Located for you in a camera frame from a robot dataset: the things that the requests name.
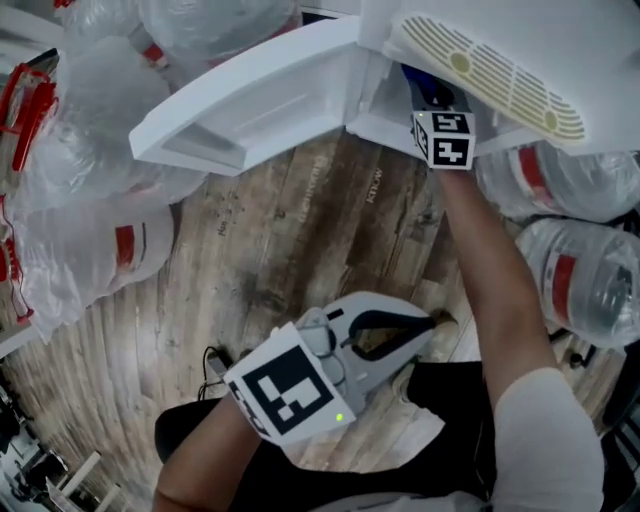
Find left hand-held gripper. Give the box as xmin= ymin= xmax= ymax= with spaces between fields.
xmin=223 ymin=291 xmax=435 ymax=447

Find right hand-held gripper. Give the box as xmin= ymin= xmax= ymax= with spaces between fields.
xmin=408 ymin=79 xmax=476 ymax=170

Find white water dispenser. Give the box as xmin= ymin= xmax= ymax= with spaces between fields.
xmin=344 ymin=0 xmax=640 ymax=156

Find person's right forearm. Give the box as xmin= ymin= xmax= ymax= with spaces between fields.
xmin=433 ymin=167 xmax=561 ymax=401

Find person's left forearm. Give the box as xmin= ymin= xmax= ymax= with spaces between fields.
xmin=152 ymin=394 xmax=281 ymax=512

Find person's black trousers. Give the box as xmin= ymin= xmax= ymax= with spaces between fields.
xmin=154 ymin=359 xmax=499 ymax=506

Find clear water bottle red handle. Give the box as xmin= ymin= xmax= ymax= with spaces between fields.
xmin=52 ymin=0 xmax=146 ymax=51
xmin=514 ymin=217 xmax=640 ymax=349
xmin=0 ymin=34 xmax=206 ymax=211
xmin=474 ymin=142 xmax=640 ymax=224
xmin=0 ymin=194 xmax=176 ymax=341
xmin=137 ymin=0 xmax=304 ymax=69

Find black thin cable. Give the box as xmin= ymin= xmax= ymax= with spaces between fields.
xmin=198 ymin=344 xmax=236 ymax=401

